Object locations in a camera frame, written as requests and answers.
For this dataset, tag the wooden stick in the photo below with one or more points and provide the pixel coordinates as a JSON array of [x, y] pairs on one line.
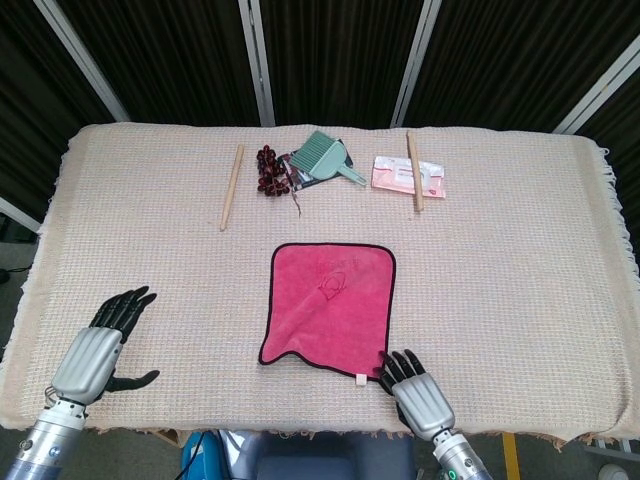
[[415, 172], [232, 187]]

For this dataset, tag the white metal frame post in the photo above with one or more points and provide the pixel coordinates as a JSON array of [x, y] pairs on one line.
[[257, 60], [17, 214], [415, 65], [80, 55], [595, 92]]

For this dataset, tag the dark red grape bunch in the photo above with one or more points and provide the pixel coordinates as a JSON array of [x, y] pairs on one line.
[[270, 172]]

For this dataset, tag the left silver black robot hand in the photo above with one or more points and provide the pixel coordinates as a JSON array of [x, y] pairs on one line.
[[87, 360]]

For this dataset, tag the green plastic dustpan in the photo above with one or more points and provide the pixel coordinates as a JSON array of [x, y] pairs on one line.
[[315, 157]]

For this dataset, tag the pink and white packet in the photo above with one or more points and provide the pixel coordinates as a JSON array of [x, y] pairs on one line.
[[390, 177]]

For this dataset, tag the beige woven tablecloth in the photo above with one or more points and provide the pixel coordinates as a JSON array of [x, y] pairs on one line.
[[500, 300]]

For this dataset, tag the dark snack packet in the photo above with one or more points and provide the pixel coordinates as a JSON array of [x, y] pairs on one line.
[[300, 179]]

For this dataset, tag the pink cloth with black trim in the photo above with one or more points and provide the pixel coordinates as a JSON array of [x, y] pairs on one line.
[[330, 310]]

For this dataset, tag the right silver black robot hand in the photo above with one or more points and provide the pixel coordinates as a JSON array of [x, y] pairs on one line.
[[422, 405]]

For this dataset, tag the blue plastic cover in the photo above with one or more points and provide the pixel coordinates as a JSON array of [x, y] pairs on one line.
[[197, 457]]

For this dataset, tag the dark pleated curtain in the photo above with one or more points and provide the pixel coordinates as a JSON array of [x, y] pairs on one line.
[[340, 60]]

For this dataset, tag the grey-blue robot torso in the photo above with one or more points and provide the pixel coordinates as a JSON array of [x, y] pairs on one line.
[[320, 457]]

